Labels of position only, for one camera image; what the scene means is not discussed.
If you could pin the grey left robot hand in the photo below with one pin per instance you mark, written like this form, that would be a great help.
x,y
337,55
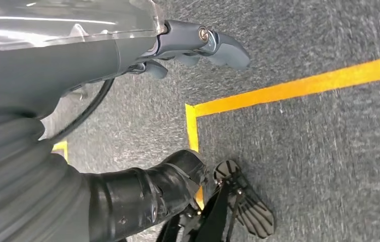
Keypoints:
x,y
59,66

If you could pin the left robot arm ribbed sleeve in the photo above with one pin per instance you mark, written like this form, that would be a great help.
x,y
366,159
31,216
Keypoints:
x,y
16,183

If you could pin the yellow floor tape square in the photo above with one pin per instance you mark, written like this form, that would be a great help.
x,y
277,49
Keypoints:
x,y
310,83

